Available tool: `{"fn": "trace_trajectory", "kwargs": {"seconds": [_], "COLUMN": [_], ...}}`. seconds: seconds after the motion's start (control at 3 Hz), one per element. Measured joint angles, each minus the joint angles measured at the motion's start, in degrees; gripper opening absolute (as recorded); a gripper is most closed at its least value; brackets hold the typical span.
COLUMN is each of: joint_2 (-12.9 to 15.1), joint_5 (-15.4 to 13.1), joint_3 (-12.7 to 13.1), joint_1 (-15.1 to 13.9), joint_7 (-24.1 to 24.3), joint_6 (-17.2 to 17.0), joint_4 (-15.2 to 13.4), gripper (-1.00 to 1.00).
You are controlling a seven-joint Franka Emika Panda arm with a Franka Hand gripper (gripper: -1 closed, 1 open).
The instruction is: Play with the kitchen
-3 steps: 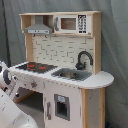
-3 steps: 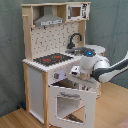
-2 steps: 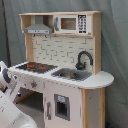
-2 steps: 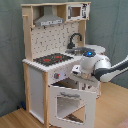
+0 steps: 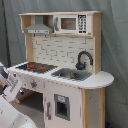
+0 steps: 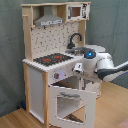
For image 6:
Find wooden toy kitchen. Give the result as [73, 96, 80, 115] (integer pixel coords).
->
[22, 2, 101, 128]

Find metal sink basin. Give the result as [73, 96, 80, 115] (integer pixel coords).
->
[65, 47, 94, 55]

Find left red oven knob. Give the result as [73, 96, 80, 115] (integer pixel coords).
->
[54, 73, 59, 79]

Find white oven door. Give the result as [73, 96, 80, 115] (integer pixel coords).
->
[49, 86, 96, 128]

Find grey range hood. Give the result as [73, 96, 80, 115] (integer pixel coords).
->
[35, 5, 64, 27]

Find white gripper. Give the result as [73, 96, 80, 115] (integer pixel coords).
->
[73, 63, 84, 77]

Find black stovetop red burners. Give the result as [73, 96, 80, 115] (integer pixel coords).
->
[34, 53, 71, 67]

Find black faucet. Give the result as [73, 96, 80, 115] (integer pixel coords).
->
[67, 33, 82, 49]

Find toy microwave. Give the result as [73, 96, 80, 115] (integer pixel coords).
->
[66, 3, 90, 21]

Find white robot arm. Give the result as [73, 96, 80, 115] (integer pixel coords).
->
[74, 49, 128, 82]

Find white cabinet door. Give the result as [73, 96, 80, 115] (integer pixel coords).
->
[79, 79, 101, 98]

